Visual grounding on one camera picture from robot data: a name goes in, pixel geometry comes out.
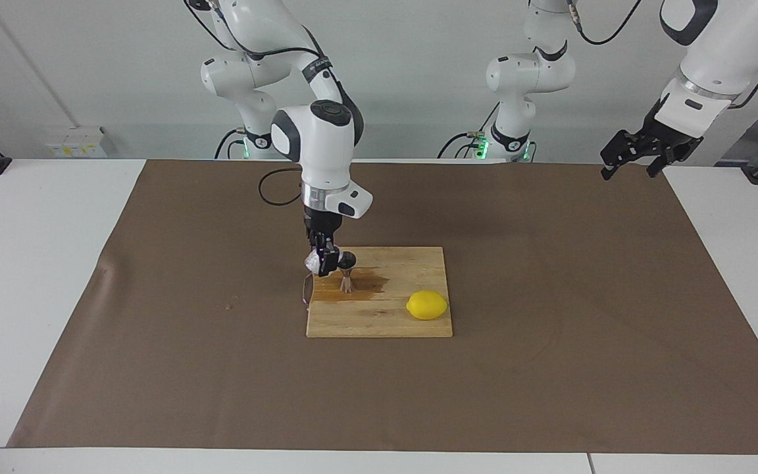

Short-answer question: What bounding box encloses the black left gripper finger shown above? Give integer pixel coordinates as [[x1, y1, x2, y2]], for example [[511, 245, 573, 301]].
[[645, 140, 697, 179], [599, 129, 646, 180]]

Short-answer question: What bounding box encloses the steel double jigger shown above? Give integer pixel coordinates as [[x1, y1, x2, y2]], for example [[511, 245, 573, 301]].
[[338, 251, 358, 295]]

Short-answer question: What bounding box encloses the wooden cutting board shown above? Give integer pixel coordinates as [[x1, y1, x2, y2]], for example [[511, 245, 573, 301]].
[[301, 246, 453, 338]]

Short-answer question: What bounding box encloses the yellow lemon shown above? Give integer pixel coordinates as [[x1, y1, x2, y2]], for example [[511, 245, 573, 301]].
[[406, 290, 449, 321]]

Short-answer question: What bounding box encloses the brown paper table mat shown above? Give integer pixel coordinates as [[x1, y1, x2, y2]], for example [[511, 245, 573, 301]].
[[7, 160, 758, 455]]

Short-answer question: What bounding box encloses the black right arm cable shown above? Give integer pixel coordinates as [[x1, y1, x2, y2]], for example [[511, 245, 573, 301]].
[[185, 0, 353, 209]]

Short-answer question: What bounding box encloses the black right base cable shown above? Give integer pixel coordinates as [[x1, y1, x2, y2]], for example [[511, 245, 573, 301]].
[[214, 128, 249, 160]]

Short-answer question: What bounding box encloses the black base cable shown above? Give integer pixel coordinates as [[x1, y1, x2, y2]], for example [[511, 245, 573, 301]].
[[214, 128, 249, 160], [437, 102, 505, 160]]

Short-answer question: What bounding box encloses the black left base cable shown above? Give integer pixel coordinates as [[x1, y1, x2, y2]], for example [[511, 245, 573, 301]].
[[437, 102, 505, 160]]

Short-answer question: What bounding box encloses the white wall socket strip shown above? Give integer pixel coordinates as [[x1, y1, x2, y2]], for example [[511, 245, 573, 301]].
[[45, 126, 109, 159]]

